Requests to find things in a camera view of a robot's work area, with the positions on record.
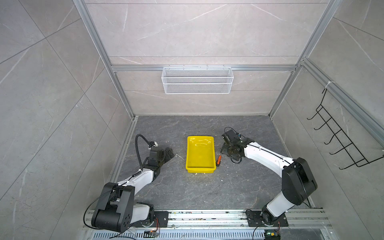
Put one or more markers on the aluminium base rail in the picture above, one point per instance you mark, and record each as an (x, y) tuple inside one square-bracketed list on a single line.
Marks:
[(226, 224)]

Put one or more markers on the yellow plastic bin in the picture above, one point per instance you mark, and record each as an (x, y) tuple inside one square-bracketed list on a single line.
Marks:
[(201, 156)]

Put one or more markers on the orange handled screwdriver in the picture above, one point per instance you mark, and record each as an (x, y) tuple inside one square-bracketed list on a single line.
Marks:
[(218, 162)]

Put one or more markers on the black wire hook rack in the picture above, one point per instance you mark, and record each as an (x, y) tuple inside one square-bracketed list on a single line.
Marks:
[(340, 136)]

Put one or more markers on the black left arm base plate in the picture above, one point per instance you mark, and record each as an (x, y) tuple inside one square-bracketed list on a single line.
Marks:
[(159, 219)]

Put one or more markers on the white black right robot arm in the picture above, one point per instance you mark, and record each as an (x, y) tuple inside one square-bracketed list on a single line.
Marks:
[(298, 181)]

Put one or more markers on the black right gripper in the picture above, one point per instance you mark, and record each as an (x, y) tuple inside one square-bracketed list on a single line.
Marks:
[(223, 150)]

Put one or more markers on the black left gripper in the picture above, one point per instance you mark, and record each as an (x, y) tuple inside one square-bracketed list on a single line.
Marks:
[(169, 151)]

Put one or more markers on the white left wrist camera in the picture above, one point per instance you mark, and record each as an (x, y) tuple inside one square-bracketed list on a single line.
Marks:
[(153, 144)]

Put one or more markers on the white wire mesh basket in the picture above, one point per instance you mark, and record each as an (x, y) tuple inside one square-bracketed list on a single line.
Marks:
[(194, 80)]

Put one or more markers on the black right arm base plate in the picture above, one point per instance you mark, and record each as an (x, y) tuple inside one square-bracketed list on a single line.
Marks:
[(256, 218)]

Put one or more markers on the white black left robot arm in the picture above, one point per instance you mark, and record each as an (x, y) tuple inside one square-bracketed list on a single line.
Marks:
[(116, 209)]

